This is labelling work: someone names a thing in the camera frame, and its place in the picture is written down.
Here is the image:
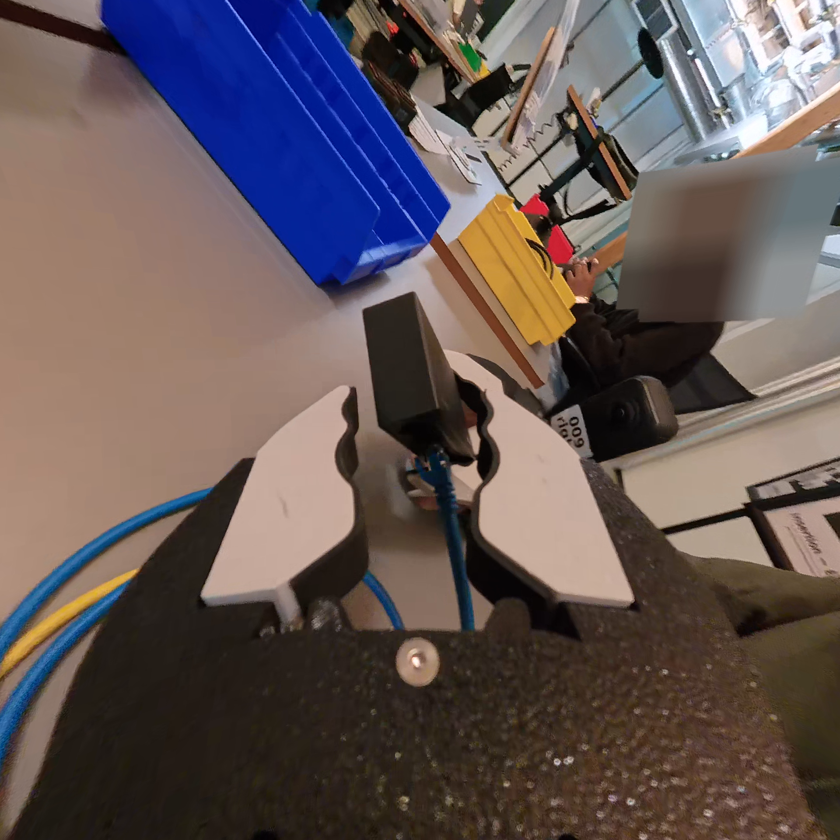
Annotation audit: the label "small yellow plastic bin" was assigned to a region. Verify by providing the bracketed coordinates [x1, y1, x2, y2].
[457, 194, 577, 347]

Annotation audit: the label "black framed printed sheet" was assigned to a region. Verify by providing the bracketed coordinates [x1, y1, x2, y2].
[745, 459, 840, 578]

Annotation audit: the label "silver ventilation duct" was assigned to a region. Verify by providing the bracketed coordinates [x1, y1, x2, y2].
[656, 26, 723, 143]

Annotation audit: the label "blue ethernet cable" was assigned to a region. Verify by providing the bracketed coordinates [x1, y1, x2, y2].
[0, 446, 476, 762]

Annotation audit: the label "wood edged table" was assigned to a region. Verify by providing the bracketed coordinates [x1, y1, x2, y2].
[430, 233, 550, 389]

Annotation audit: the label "blue plastic bin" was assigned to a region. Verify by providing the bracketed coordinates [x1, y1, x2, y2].
[100, 0, 452, 287]

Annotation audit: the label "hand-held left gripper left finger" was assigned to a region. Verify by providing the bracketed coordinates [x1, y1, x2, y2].
[200, 385, 370, 608]

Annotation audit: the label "white paper sheets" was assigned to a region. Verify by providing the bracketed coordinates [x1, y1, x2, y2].
[408, 98, 490, 185]

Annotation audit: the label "red plastic bin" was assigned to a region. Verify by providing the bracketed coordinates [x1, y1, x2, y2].
[520, 193, 573, 265]

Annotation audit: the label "person's right forearm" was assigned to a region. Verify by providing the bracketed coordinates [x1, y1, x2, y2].
[669, 554, 840, 840]

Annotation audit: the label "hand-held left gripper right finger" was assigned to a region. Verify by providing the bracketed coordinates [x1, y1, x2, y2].
[467, 384, 635, 608]

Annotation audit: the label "yellow cable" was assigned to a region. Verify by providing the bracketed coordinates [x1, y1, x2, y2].
[0, 568, 140, 681]

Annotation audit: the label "black network switch box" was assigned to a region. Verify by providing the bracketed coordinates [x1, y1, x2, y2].
[362, 292, 476, 462]

